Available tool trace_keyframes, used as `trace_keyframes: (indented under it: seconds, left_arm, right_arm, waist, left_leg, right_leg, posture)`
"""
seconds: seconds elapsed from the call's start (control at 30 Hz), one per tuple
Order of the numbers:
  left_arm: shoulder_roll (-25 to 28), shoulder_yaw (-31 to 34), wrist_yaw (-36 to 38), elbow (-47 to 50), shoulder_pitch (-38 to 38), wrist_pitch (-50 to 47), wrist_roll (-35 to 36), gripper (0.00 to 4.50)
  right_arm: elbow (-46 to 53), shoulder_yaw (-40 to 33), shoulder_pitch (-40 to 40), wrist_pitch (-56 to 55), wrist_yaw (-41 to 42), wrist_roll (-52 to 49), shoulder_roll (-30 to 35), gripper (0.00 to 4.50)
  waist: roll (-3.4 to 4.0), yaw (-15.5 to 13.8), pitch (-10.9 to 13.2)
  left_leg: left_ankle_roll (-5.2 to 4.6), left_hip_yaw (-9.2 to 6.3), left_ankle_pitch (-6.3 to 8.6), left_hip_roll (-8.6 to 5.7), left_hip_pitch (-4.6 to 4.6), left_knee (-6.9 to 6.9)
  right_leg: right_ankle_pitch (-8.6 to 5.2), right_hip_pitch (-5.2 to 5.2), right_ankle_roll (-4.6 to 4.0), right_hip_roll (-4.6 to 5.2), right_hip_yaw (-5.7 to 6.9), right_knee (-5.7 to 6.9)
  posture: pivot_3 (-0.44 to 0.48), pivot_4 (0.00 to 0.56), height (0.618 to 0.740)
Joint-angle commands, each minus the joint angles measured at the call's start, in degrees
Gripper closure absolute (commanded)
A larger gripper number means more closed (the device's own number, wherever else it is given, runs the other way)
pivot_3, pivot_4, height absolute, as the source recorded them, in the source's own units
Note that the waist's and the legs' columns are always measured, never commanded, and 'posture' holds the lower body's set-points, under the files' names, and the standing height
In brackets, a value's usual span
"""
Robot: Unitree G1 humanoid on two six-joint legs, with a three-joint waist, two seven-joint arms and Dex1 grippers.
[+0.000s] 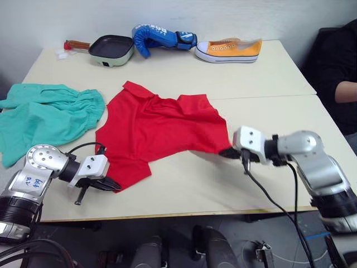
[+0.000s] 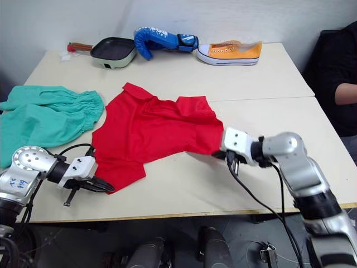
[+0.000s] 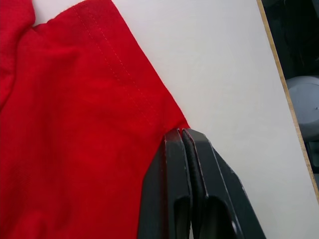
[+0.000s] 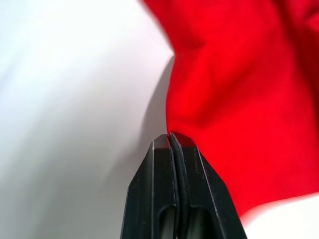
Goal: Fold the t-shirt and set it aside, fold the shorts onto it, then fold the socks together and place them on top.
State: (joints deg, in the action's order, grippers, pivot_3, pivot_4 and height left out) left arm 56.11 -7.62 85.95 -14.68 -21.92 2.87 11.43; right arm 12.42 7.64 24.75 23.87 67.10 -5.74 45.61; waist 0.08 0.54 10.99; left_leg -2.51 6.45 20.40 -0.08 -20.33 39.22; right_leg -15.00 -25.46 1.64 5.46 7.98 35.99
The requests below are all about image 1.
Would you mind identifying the brown handle with red end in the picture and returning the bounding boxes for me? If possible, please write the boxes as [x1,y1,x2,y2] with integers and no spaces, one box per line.
[64,40,91,52]

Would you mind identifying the black cable bundle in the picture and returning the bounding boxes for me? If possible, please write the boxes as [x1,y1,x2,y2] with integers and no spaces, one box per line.
[0,238,82,268]

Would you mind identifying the red t-shirt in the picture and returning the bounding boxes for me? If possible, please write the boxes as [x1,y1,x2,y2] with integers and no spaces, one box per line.
[95,80,233,195]

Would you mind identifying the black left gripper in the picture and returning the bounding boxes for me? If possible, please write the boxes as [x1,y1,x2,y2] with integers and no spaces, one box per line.
[74,175,123,206]

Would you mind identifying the green shorts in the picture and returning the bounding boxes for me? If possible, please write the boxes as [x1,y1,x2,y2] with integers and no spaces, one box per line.
[0,83,107,169]

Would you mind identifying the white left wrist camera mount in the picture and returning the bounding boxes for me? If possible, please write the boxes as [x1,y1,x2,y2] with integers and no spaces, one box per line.
[66,155,110,188]

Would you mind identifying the orange canvas sneaker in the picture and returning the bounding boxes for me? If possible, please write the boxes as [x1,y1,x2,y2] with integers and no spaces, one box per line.
[194,38,264,64]

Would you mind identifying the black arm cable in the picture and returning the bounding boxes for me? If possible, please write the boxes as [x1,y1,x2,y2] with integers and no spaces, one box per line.
[67,142,108,155]
[241,149,317,268]

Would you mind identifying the metal bracket on floor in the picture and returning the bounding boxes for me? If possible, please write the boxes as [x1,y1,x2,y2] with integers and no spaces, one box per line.
[254,240,273,268]

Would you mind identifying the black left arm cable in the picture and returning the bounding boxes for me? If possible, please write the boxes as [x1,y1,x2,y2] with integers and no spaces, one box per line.
[67,142,108,155]

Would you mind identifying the pale green electric pan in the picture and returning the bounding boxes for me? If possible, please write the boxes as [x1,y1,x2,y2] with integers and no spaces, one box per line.
[88,35,135,69]

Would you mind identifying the dark rounded shape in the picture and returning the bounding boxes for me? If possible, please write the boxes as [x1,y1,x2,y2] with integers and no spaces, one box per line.
[192,224,241,268]
[130,236,169,268]

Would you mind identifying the thin white floor cable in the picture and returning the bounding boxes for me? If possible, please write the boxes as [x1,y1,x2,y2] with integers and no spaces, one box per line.
[241,239,330,265]

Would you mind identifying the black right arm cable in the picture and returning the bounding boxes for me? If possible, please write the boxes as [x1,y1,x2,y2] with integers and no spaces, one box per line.
[241,149,317,268]

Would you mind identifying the blue boxing glove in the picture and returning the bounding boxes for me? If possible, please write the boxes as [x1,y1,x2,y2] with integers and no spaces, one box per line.
[131,23,199,59]

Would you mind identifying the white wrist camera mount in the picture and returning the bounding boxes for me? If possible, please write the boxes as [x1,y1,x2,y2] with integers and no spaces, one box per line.
[66,155,110,188]
[232,126,270,164]

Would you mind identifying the blue tape strip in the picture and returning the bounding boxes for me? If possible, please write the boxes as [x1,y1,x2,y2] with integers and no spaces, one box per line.
[306,232,331,241]

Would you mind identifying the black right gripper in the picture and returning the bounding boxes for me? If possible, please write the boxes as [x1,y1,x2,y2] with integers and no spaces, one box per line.
[219,147,259,164]

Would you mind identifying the person in black jacket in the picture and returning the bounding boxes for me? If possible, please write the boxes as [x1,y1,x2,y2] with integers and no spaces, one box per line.
[302,19,357,157]

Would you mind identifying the black table foot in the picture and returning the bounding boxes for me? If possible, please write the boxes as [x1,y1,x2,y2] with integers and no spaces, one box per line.
[244,214,281,223]

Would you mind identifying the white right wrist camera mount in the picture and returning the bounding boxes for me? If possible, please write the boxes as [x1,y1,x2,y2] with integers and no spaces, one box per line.
[232,126,270,164]

